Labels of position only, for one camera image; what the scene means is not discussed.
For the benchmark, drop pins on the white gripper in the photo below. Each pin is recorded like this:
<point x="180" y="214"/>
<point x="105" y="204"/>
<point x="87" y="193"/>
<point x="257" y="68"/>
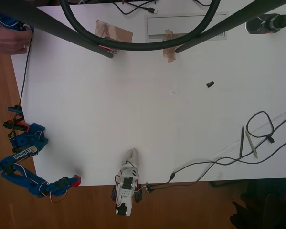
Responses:
<point x="131" y="161"/>

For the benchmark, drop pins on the small red cube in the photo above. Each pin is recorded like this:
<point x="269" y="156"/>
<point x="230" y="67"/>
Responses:
<point x="77" y="180"/>

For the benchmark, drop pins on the blue leader arm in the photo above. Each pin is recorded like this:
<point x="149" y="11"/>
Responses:
<point x="6" y="20"/>

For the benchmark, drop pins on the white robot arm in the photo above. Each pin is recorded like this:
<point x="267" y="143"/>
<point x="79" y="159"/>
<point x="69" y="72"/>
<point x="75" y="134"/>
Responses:
<point x="126" y="193"/>

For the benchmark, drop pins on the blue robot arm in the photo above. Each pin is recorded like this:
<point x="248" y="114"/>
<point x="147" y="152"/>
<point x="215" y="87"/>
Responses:
<point x="21" y="164"/>

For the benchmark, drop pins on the person's hand with ring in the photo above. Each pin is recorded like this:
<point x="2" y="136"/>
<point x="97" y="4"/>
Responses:
<point x="9" y="41"/>

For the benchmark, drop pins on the black red clamp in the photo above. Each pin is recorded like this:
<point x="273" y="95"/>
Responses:
<point x="16" y="126"/>

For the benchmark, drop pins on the blue clamp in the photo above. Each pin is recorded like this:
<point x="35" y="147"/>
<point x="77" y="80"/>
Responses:
<point x="15" y="109"/>

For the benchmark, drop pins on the small black cap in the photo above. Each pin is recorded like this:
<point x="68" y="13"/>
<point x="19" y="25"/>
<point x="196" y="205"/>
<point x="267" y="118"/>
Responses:
<point x="210" y="84"/>

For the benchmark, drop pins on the narrow brown tape strip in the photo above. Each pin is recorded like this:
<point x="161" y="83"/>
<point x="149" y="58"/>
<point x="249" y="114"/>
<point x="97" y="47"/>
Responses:
<point x="170" y="53"/>

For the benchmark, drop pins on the black pen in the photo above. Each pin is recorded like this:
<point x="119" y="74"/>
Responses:
<point x="241" y="140"/>

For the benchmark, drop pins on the grey green pen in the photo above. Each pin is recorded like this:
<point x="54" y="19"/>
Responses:
<point x="251" y="144"/>

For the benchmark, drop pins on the wide brown tape patch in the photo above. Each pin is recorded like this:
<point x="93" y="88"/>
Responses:
<point x="114" y="32"/>

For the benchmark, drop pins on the transparent ruler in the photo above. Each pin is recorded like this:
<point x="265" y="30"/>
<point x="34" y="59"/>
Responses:
<point x="264" y="126"/>

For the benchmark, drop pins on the black chair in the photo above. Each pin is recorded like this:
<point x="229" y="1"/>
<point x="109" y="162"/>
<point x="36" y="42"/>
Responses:
<point x="264" y="205"/>

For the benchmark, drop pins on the black tripod leg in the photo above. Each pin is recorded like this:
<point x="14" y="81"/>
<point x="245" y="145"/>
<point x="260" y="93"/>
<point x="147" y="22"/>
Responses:
<point x="228" y="23"/>
<point x="49" y="21"/>

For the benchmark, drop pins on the black cylindrical device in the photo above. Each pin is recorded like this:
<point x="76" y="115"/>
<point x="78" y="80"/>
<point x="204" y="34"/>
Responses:
<point x="267" y="23"/>

